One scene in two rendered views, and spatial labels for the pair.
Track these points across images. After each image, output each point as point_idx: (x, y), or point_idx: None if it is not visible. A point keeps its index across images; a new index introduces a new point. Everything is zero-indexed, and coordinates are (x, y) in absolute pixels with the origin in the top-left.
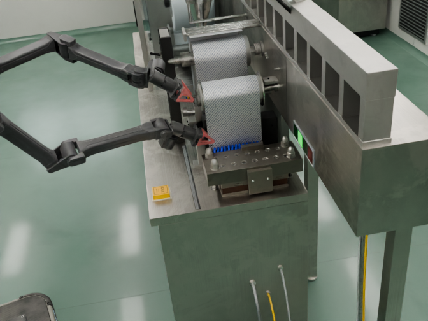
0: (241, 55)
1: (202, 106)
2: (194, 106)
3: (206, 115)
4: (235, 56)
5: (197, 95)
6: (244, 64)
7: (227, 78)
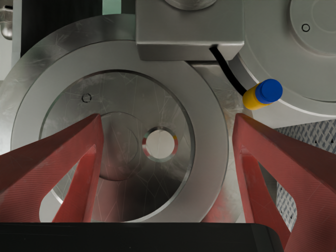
0: (284, 221)
1: (14, 120)
2: (159, 46)
3: (13, 47)
4: (293, 225)
5: (54, 195)
6: (280, 185)
7: (312, 141)
